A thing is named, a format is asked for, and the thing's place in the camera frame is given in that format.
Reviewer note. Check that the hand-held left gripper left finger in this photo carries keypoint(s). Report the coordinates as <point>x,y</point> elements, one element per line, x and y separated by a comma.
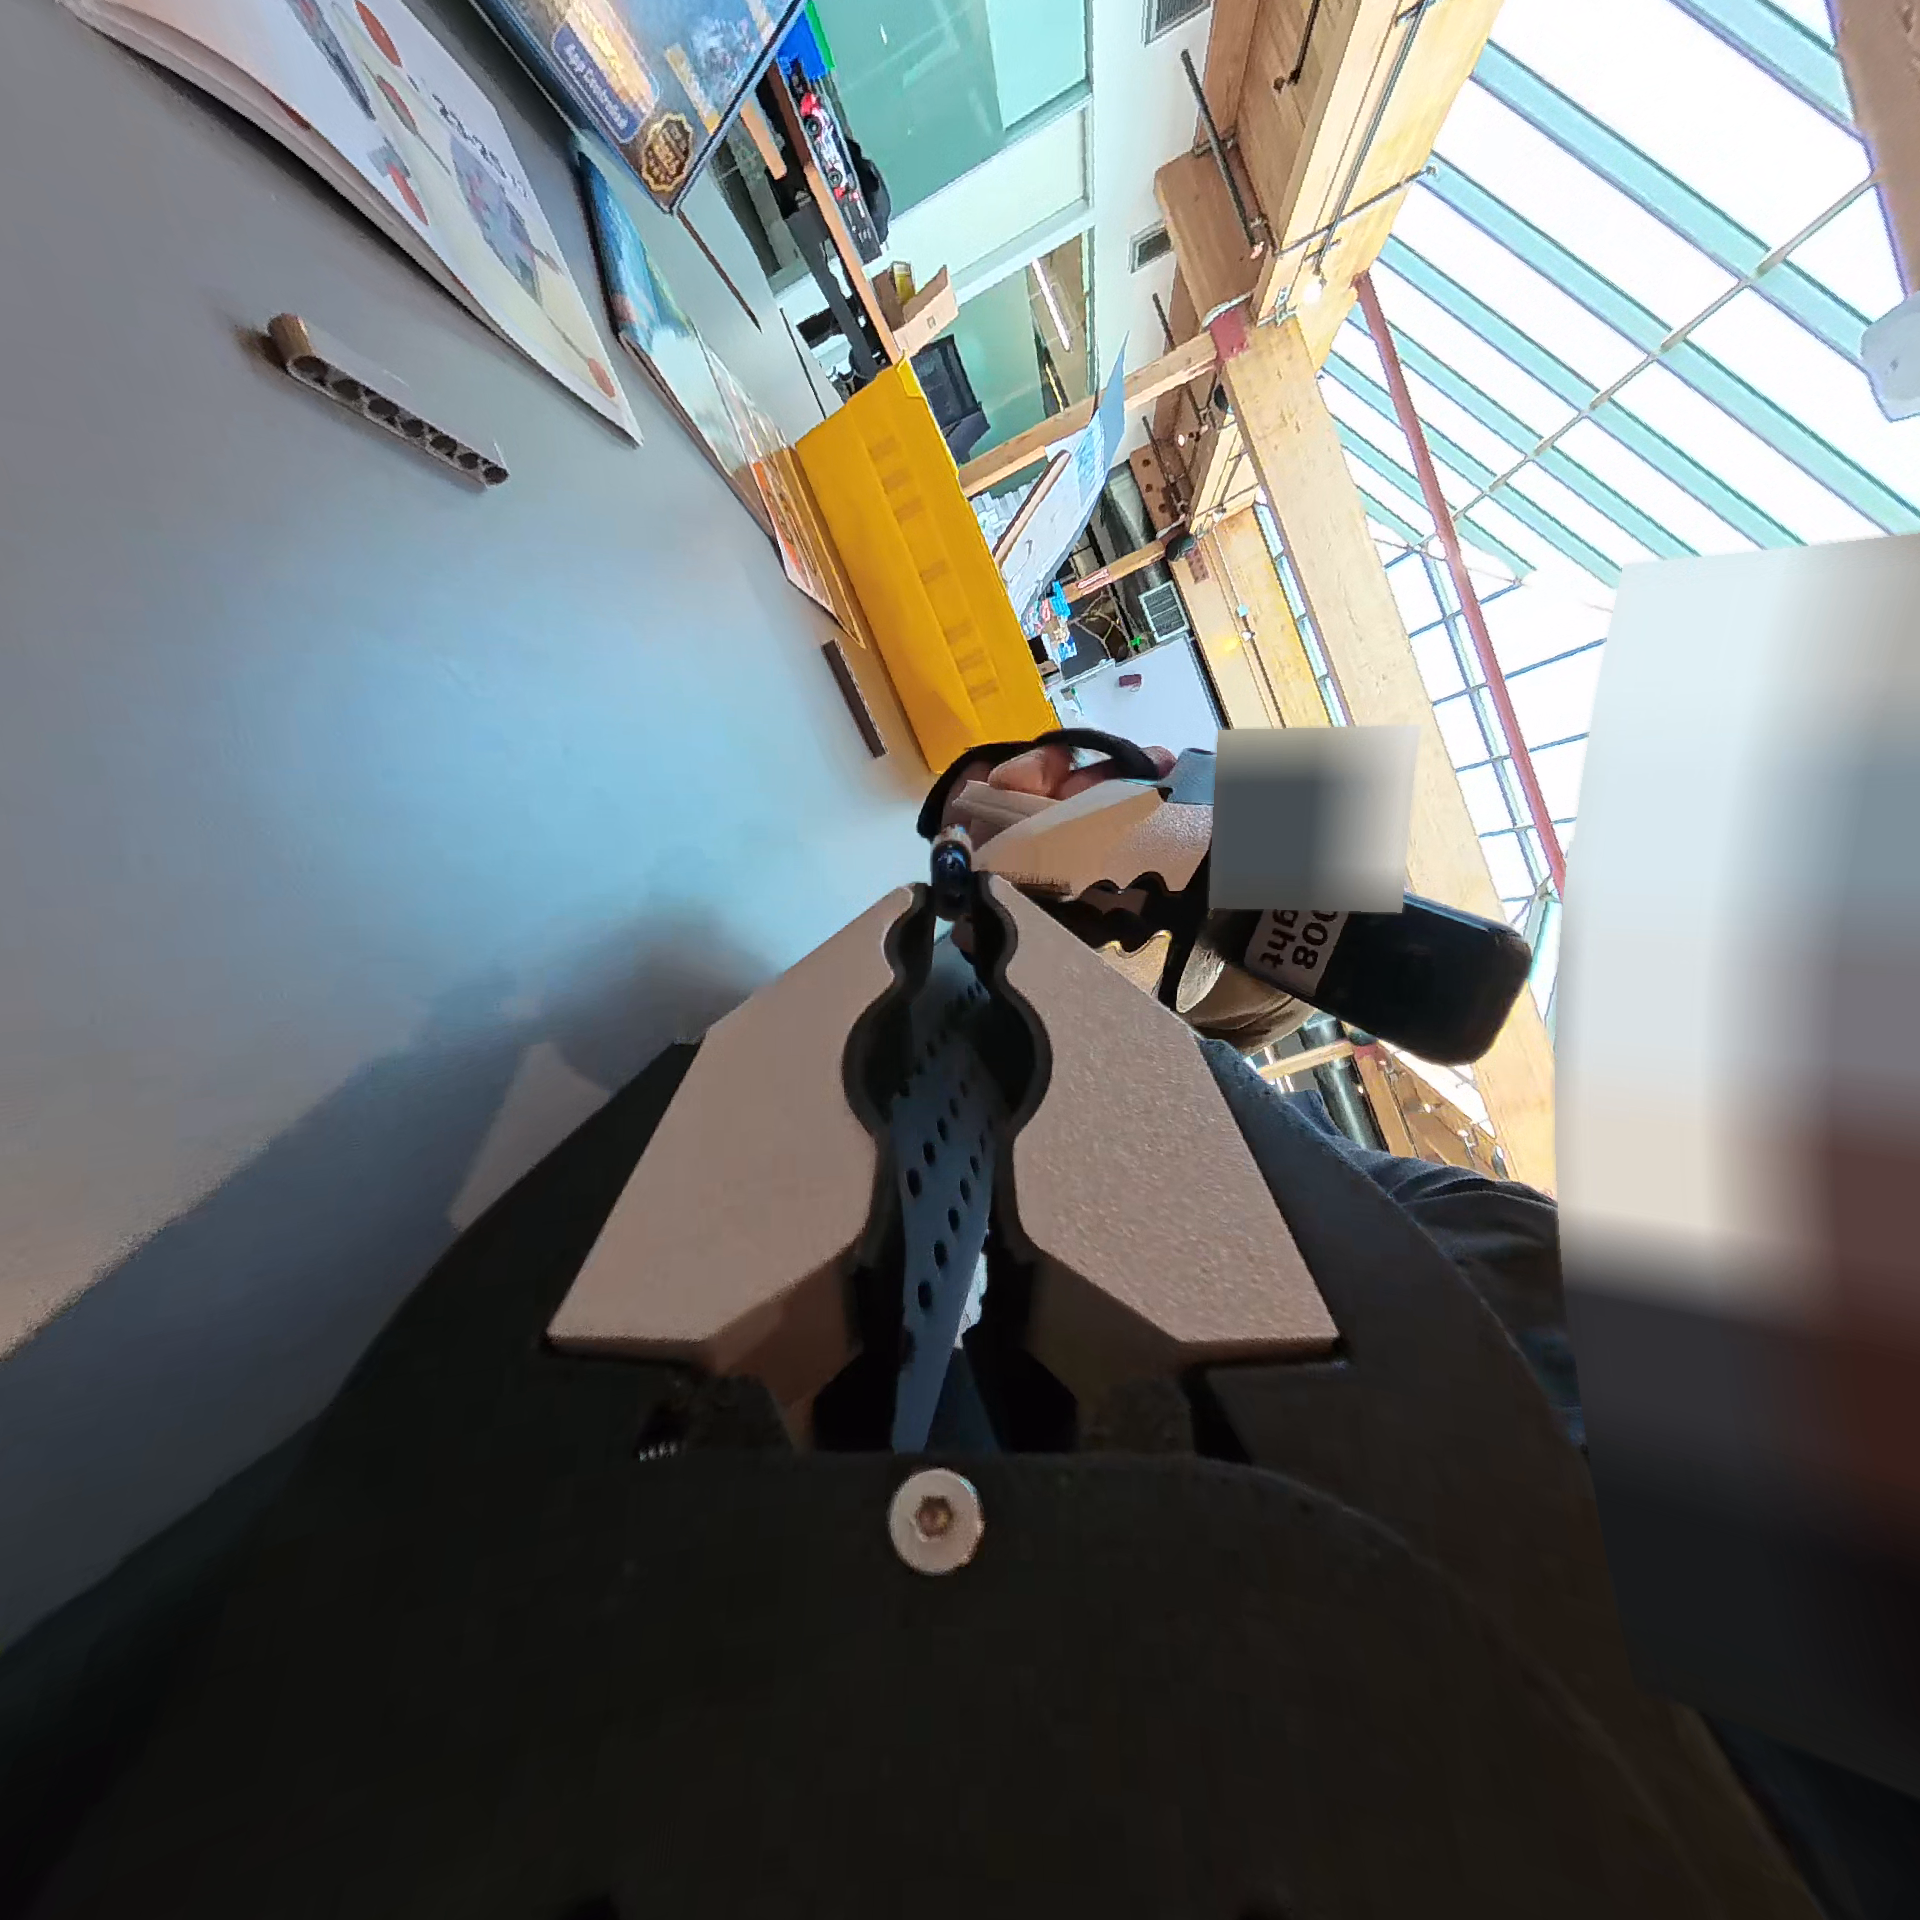
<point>733,1200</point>

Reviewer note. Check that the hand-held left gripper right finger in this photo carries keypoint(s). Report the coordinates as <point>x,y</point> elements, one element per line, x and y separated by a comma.
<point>1155,1200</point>

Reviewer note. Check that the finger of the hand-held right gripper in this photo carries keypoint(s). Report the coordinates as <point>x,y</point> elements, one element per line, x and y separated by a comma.
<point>1080,832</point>
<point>1230,998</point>

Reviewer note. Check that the grey connector with blue pins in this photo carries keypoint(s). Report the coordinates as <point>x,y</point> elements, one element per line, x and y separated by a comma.
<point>948,873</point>

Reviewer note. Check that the grey desk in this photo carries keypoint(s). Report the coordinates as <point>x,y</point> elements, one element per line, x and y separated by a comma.
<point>300,750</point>

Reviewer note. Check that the person's right hand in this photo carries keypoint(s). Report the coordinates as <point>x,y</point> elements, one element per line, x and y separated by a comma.
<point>1042,774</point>

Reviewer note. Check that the person's dark clothing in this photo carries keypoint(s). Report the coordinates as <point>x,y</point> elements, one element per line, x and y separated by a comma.
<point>1411,1214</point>

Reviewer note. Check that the dark brown strip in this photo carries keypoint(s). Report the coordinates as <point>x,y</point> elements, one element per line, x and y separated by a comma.
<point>856,697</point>

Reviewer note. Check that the yellow plastic bin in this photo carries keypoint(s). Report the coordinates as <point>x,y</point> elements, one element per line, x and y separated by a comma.
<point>931,586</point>

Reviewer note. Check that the white sign board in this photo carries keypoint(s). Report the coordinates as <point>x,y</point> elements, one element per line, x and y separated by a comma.
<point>1096,436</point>

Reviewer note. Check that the orange white sticker sheet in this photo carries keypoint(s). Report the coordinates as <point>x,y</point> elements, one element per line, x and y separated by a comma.
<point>796,525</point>

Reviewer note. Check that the black computer monitor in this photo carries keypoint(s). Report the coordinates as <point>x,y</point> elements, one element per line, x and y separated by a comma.
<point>944,383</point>

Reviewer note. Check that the brown cardboard box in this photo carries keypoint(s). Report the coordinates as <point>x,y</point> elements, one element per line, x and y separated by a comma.
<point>914,306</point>

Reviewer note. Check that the long wooden background table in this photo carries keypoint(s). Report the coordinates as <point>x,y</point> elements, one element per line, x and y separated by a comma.
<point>840,254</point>

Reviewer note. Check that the blue closed booklet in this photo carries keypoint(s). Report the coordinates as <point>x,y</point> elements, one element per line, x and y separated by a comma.
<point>645,300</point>

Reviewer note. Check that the grey perforated beam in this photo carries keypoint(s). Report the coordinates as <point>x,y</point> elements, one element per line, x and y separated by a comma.
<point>389,404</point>

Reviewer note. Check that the blue toy robot box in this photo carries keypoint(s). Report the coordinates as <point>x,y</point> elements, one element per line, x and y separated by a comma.
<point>629,76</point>

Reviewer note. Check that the open instruction booklet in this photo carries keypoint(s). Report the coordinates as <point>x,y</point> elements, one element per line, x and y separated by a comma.
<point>420,196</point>

